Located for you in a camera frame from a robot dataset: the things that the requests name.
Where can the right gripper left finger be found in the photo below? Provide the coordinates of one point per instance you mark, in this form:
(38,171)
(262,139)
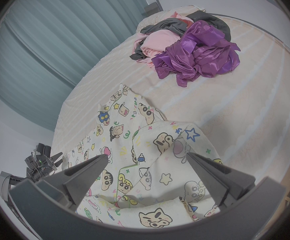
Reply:
(85,177)

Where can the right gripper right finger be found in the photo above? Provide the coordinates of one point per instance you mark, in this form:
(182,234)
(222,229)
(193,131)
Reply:
(216,180)

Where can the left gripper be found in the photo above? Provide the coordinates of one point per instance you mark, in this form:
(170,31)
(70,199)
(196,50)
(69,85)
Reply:
(41,166)

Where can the white printed pyjama top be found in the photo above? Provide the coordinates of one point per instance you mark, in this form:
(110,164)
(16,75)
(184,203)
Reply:
(140,146)

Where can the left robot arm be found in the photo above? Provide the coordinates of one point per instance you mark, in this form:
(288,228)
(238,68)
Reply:
(6,186)

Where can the bed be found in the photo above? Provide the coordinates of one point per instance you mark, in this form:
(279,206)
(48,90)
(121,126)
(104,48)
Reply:
(235,104)

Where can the pile of clothes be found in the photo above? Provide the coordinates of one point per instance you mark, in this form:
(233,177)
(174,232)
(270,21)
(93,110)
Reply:
(157,41)

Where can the blue-green curtain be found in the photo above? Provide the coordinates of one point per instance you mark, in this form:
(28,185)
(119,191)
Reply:
(80,21)
(22,84)

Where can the purple satin garment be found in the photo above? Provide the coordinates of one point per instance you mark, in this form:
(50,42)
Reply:
(197,56)

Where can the black garment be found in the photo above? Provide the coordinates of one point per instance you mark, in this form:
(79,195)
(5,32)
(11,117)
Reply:
(217,24)

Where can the pale pink pillow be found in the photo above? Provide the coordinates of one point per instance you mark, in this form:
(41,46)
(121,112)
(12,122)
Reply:
(147,19)

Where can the grey bedside table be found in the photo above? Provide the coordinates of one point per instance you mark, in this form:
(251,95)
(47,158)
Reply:
(152,9)

